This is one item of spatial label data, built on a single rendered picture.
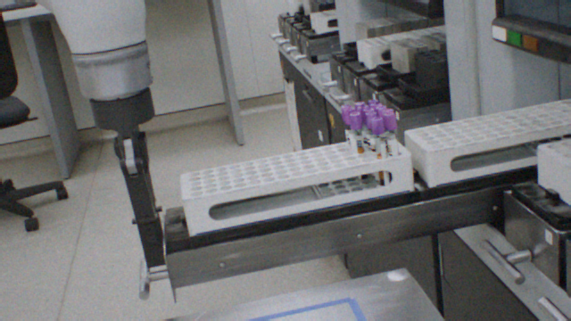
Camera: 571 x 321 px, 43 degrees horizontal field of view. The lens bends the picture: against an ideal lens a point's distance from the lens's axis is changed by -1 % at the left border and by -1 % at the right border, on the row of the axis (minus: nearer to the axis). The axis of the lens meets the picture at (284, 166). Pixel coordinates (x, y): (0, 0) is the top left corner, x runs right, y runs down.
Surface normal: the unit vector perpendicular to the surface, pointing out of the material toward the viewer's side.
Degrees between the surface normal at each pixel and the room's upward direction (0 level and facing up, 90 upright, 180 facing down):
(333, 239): 90
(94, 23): 95
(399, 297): 0
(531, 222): 90
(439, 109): 90
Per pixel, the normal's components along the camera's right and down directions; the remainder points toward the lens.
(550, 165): -0.98, 0.19
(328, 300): -0.15, -0.93
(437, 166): 0.16, 0.31
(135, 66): 0.73, 0.13
